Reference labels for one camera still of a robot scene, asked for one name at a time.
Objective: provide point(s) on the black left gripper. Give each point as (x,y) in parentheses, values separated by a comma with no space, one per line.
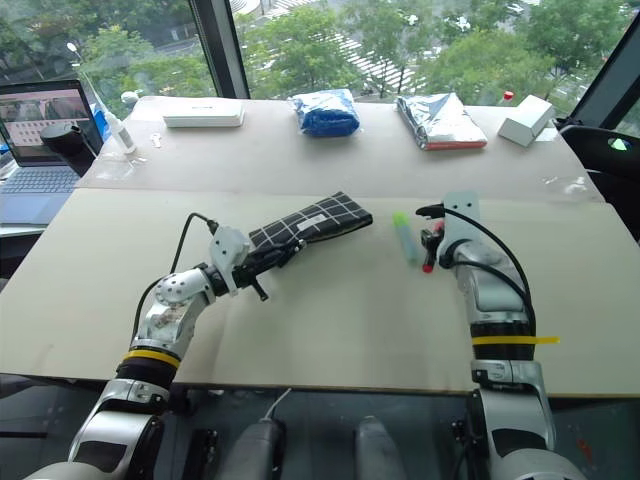
(250,267)

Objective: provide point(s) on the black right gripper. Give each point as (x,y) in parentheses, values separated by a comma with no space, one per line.
(441,235)

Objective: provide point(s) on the black grid pencil pouch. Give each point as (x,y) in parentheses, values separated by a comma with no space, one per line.
(320,217)

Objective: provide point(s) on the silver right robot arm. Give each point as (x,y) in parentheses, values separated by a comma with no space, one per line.
(492,295)

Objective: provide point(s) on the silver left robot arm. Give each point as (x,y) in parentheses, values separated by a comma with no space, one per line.
(165,320)

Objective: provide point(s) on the green highlighter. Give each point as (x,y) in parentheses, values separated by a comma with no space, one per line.
(405,237)

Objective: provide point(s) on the silver foil packet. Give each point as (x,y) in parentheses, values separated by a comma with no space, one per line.
(442,122)

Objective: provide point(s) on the small white carton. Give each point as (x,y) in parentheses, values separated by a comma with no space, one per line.
(522,125)

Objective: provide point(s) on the clear plastic wrapper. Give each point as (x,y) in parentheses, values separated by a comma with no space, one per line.
(117,167)
(567,187)

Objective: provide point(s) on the blue plastic packet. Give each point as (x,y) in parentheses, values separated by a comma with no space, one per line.
(327,117)

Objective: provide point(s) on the yellow tape band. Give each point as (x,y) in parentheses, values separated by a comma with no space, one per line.
(150,358)

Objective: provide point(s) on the flat white box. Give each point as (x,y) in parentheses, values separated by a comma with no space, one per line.
(205,116)

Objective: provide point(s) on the small white bottle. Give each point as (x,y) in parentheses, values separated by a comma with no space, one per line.
(121,132)

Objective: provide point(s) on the black cylindrical speaker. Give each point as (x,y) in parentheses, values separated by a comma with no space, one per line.
(67,147)

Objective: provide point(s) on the open laptop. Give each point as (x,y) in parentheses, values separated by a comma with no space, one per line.
(35,150)

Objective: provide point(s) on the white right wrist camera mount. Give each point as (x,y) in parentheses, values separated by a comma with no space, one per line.
(462,220)

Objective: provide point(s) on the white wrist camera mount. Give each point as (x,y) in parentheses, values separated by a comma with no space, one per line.
(462,220)
(227,250)

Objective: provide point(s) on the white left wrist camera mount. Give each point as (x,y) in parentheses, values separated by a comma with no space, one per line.
(227,250)

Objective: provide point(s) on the dark window frame post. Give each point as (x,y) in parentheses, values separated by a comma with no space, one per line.
(612,75)
(220,45)

